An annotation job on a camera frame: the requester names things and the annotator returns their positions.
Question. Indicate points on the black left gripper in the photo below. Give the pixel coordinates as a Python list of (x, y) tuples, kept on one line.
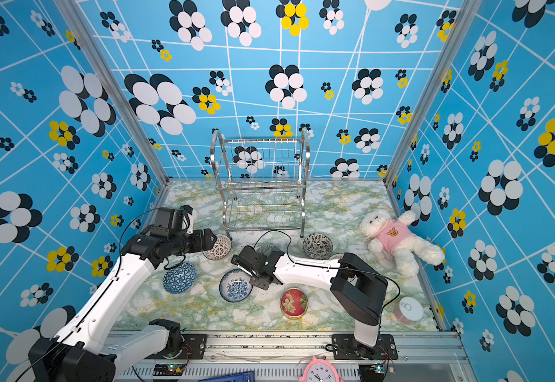
[(201, 244)]

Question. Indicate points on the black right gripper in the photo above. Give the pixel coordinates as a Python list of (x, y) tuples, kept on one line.
[(257, 284)]

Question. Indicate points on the black leaf patterned bowl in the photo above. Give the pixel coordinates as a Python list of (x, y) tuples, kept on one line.
[(318, 246)]

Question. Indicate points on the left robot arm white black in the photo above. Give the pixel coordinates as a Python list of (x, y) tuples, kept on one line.
[(76, 351)]

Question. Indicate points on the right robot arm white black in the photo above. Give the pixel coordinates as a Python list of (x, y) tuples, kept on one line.
[(359, 289)]

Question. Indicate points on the stainless steel dish rack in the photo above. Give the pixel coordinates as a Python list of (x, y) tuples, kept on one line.
[(262, 182)]

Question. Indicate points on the blue floral white bowl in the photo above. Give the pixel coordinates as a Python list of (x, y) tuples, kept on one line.
[(235, 286)]

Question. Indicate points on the red gold round tin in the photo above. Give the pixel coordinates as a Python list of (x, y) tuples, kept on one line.
[(294, 303)]

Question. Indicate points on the dark blue patterned bowl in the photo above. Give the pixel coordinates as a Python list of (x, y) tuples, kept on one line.
[(180, 279)]

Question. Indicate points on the blue box at front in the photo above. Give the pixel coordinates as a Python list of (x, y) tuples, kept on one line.
[(248, 376)]

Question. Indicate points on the pink alarm clock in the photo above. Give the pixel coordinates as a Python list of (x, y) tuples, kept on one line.
[(320, 370)]

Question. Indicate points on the white teddy bear pink shirt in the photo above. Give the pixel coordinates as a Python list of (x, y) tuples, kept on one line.
[(391, 238)]

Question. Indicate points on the left green circuit board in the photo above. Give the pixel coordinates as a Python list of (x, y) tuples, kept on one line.
[(168, 370)]

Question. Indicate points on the green circuit board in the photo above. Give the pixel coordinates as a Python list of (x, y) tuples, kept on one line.
[(371, 372), (168, 370)]

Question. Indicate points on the pink white round container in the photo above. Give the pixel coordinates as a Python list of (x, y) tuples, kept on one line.
[(408, 310)]

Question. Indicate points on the right green circuit board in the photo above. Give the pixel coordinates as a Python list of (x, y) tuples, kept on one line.
[(371, 372)]

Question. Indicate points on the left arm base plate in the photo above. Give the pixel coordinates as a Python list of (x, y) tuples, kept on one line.
[(193, 348)]

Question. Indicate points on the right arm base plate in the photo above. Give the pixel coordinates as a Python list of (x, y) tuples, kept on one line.
[(345, 347)]

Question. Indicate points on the aluminium front rail frame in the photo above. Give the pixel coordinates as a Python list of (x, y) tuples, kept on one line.
[(283, 356)]

